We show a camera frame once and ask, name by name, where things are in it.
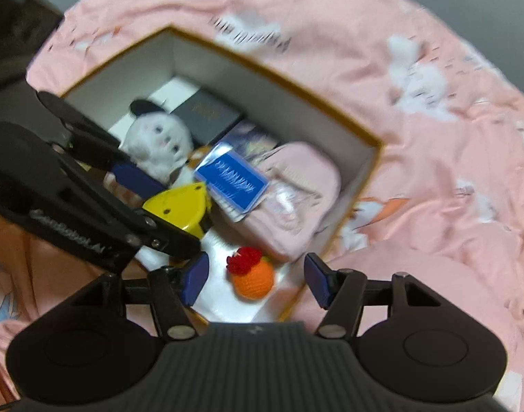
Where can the white plush toy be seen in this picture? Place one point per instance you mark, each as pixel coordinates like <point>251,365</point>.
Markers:
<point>158,137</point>

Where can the pink small garment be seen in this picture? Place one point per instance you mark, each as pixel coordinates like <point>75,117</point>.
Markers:
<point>296,206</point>

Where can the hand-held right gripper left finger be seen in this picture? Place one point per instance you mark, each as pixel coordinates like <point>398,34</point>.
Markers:
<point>195,279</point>

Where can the yellow cardboard box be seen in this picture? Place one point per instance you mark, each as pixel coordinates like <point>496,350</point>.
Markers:
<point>287,107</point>

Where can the yellow plastic toy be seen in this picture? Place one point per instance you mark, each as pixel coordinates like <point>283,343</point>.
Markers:
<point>176,204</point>

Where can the dark printed card box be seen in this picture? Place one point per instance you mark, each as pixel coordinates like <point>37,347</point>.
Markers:
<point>249,139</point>

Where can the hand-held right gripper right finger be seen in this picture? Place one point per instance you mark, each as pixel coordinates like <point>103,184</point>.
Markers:
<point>320,281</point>

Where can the dark grey tin box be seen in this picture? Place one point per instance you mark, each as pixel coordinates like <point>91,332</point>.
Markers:
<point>206,116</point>

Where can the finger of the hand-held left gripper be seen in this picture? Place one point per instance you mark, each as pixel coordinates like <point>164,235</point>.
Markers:
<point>137,178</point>
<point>171,240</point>

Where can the crochet orange with strawberry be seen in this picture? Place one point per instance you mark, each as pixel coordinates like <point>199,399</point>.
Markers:
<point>253,281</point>

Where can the blue white card tag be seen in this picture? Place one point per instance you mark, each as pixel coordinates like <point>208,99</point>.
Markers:
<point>236,180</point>

